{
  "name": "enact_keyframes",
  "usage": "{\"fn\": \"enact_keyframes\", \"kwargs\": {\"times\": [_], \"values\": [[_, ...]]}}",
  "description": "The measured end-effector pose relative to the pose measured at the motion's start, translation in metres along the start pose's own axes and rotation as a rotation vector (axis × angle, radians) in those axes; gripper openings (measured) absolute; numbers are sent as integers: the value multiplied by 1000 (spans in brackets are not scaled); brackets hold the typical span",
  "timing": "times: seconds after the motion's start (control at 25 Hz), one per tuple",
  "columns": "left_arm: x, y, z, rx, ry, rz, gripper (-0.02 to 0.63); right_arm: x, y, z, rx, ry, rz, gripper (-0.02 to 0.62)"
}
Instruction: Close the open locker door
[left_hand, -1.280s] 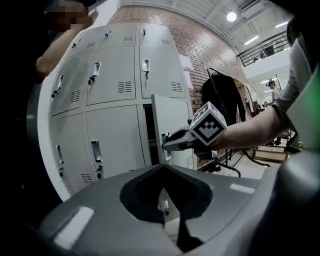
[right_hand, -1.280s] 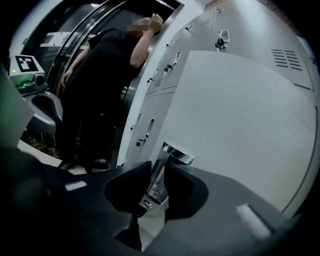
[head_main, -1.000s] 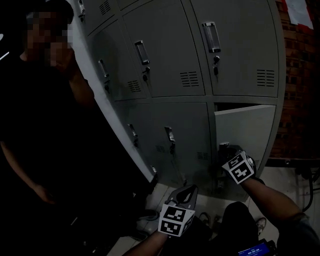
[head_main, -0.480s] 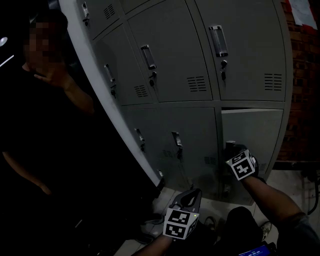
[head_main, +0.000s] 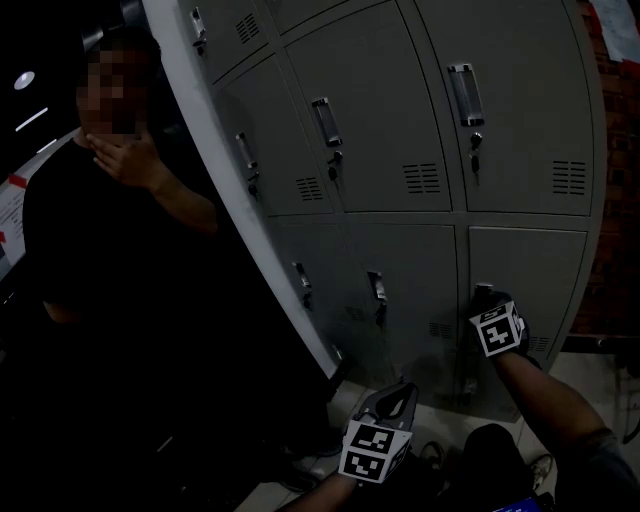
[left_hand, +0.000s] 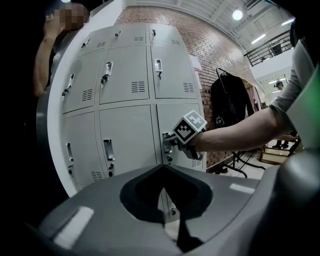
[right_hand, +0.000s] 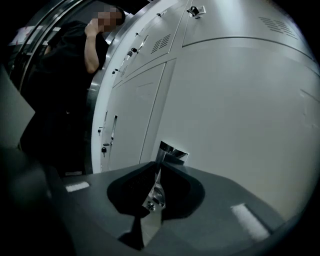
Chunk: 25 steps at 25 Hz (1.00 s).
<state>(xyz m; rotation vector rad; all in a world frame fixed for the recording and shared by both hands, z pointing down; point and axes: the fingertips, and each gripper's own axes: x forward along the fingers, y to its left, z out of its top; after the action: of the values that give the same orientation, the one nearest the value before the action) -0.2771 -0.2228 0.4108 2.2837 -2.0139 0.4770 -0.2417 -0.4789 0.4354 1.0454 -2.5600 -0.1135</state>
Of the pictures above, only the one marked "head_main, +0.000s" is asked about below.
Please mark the person's legs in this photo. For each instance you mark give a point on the person's legs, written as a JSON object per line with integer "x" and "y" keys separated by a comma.
{"x": 492, "y": 465}

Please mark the round ceiling light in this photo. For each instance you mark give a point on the round ceiling light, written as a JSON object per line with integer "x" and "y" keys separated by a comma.
{"x": 24, "y": 80}

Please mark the person's shoe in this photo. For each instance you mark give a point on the person's shoe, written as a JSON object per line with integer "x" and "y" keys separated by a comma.
{"x": 432, "y": 455}
{"x": 310, "y": 467}
{"x": 542, "y": 470}

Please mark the person's right shoe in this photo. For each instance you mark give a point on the person's right shoe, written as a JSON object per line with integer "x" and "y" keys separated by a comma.
{"x": 542, "y": 470}

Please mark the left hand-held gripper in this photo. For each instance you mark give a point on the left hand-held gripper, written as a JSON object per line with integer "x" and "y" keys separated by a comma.
{"x": 372, "y": 452}

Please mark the strip ceiling light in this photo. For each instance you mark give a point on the strip ceiling light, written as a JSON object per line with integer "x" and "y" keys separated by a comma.
{"x": 31, "y": 119}

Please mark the white paper sheet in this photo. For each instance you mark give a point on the white paper sheet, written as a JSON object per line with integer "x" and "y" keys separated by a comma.
{"x": 617, "y": 25}

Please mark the black device with blue screen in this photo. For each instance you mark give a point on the black device with blue screen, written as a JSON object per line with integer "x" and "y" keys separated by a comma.
{"x": 517, "y": 505}

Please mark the person's right forearm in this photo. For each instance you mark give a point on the person's right forearm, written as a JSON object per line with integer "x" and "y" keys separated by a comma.
{"x": 545, "y": 395}

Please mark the white notice board red corners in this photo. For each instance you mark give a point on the white notice board red corners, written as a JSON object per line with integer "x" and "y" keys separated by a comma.
{"x": 11, "y": 225}

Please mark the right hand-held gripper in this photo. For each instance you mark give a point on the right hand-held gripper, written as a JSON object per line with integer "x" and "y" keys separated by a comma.
{"x": 497, "y": 332}

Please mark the grey locker door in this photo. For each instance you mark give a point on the grey locker door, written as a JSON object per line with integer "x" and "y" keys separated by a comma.
{"x": 540, "y": 270}

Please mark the person's left shoe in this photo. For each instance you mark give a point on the person's left shoe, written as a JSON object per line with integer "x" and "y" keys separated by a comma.
{"x": 432, "y": 455}

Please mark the person's left forearm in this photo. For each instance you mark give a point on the person's left forearm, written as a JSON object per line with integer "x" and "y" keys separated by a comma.
{"x": 325, "y": 495}

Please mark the grey metal locker cabinet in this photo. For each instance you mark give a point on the grey metal locker cabinet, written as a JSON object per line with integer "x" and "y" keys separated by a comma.
{"x": 380, "y": 100}

